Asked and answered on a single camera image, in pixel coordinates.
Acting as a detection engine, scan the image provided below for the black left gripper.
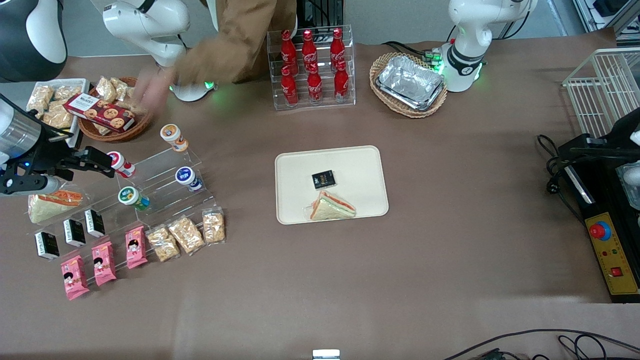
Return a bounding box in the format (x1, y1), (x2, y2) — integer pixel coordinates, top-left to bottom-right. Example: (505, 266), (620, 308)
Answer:
(597, 107), (640, 165)

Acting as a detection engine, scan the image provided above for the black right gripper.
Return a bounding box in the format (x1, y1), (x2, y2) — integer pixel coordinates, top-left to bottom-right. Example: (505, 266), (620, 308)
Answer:
(21, 127), (117, 179)

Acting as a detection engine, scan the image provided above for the green gum bottle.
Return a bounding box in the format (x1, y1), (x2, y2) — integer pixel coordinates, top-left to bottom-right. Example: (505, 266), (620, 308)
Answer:
(118, 186), (151, 211)

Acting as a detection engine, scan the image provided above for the brown-sleeved person forearm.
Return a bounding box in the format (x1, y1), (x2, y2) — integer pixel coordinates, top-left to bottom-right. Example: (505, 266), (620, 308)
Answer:
(172, 0), (301, 87)

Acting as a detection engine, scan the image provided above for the red gum bottle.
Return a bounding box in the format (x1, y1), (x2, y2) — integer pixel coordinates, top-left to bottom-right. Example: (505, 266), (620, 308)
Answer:
(106, 151), (136, 179)

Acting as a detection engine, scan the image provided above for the orange gum bottle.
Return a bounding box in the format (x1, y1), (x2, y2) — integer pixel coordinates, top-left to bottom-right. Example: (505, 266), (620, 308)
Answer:
(160, 123), (190, 153)

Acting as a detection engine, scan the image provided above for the blue gum bottle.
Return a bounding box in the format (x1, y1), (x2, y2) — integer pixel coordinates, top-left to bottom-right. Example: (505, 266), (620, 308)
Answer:
(175, 166), (204, 193)

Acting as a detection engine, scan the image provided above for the aluminium foil tray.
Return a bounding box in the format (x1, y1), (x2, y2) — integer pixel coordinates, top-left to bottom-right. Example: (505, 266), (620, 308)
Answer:
(375, 54), (446, 112)

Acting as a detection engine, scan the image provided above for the cream plastic tray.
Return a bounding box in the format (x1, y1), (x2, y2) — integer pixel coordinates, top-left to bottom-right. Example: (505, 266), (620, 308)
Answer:
(274, 145), (390, 226)

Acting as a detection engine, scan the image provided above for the bare person hand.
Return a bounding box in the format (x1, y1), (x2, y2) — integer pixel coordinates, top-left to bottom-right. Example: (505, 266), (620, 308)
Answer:
(133, 67), (177, 109)

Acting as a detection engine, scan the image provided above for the white rectangular bin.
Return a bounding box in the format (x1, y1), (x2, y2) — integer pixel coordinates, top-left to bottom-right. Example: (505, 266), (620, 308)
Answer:
(25, 78), (91, 150)

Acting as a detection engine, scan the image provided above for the dark brown wicker basket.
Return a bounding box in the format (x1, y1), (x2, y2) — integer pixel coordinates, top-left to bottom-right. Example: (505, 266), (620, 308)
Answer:
(77, 76), (154, 143)

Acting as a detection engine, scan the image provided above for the red cookie box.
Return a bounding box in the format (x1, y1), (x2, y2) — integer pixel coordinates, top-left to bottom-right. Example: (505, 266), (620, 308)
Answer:
(63, 92), (136, 134)

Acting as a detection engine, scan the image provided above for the black Face tissue packet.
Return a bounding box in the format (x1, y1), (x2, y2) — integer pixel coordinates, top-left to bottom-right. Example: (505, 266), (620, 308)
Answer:
(34, 230), (60, 261)
(311, 170), (336, 191)
(84, 208), (106, 238)
(63, 218), (87, 248)

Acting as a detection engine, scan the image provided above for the clear-wrapped rice cracker packet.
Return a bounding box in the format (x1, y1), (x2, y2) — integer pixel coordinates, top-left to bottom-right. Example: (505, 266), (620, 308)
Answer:
(111, 77), (137, 102)
(167, 215), (206, 256)
(201, 207), (226, 246)
(27, 84), (55, 114)
(52, 84), (84, 104)
(145, 225), (181, 263)
(42, 102), (76, 130)
(95, 75), (119, 104)

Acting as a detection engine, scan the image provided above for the wrapped triangle sandwich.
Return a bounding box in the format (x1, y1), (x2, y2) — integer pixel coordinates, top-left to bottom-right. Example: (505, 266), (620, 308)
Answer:
(303, 190), (357, 222)
(27, 189), (84, 225)

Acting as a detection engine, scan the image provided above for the clear acrylic stepped stand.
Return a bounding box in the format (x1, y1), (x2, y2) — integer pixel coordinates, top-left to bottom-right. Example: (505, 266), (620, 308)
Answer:
(30, 144), (227, 283)

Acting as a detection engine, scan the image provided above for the pink cartoon snack packet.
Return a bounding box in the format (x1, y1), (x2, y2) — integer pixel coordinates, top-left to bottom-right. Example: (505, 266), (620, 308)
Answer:
(60, 254), (91, 301)
(91, 240), (117, 287)
(124, 225), (149, 270)

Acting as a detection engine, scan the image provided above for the red emergency stop button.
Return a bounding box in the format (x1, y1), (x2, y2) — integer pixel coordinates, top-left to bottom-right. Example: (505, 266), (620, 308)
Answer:
(588, 221), (612, 241)

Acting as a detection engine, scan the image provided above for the metal equipment shelf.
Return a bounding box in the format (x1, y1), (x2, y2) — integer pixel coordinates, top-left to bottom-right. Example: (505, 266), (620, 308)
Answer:
(572, 0), (640, 49)

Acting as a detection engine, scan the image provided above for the black yellow control box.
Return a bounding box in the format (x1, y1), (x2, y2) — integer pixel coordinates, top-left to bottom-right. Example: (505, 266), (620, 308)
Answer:
(557, 133), (640, 305)

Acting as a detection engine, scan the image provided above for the red cola bottle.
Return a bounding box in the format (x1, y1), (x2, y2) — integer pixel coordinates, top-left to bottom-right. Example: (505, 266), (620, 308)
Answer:
(330, 27), (346, 68)
(280, 29), (296, 71)
(301, 29), (319, 72)
(334, 60), (350, 100)
(280, 65), (298, 106)
(306, 64), (323, 104)

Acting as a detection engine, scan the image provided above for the light tan wicker basket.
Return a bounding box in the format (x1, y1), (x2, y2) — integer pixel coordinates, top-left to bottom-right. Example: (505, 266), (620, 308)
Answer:
(369, 52), (449, 119)

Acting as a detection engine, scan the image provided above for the clear acrylic bottle rack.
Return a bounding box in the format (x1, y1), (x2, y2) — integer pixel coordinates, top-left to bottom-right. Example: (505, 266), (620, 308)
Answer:
(266, 24), (357, 111)

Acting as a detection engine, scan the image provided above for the white wire basket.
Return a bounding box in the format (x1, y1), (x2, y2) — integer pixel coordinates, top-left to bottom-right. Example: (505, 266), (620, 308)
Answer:
(562, 47), (640, 139)

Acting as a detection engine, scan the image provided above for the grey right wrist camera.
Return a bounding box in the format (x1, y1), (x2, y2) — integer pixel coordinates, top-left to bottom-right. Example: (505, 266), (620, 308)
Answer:
(0, 169), (62, 197)

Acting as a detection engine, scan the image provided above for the black cable with plug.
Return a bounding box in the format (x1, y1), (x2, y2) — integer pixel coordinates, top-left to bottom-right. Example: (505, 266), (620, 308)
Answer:
(536, 133), (587, 224)

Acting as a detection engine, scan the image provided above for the thin black cable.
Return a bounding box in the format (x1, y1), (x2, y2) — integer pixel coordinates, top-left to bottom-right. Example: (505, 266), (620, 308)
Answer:
(442, 328), (640, 360)

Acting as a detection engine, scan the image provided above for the black base cable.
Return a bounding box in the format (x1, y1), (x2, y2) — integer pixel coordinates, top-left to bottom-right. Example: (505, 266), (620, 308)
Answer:
(381, 40), (442, 59)

